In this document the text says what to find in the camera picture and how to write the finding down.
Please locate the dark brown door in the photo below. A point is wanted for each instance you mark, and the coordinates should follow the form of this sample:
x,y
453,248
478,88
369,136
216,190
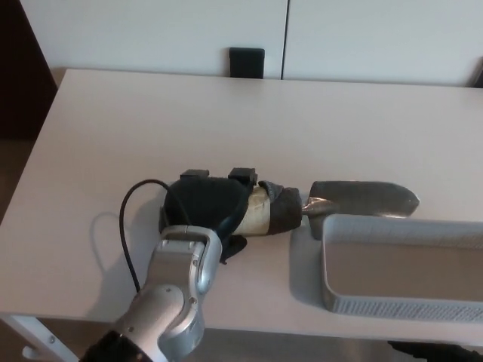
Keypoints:
x,y
19,75

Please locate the grey perforated plastic basket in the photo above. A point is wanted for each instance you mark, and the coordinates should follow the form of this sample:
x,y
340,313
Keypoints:
x,y
377,307

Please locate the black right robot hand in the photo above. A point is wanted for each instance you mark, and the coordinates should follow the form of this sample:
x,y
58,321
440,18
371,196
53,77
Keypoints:
x,y
445,354

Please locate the white cabinet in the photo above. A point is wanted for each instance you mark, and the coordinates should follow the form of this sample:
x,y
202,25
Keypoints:
x,y
151,30

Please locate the white desk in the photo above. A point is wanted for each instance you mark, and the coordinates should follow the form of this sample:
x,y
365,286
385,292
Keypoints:
x,y
113,132

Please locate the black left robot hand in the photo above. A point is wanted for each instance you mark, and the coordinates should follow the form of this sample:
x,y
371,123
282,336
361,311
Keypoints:
x,y
203,203

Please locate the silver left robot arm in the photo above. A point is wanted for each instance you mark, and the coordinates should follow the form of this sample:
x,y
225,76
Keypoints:
x,y
173,264

